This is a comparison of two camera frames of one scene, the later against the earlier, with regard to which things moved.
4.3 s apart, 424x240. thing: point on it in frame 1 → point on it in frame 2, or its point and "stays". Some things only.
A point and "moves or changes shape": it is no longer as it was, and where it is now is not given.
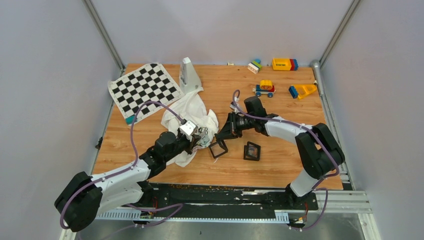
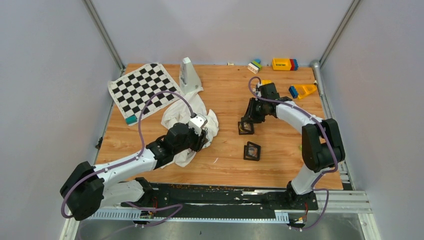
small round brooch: (253, 151) stays
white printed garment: (192, 107) stays
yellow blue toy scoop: (299, 90) stays
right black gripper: (230, 130) → (250, 115)
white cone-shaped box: (189, 78) stays
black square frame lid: (218, 148) moves or changes shape
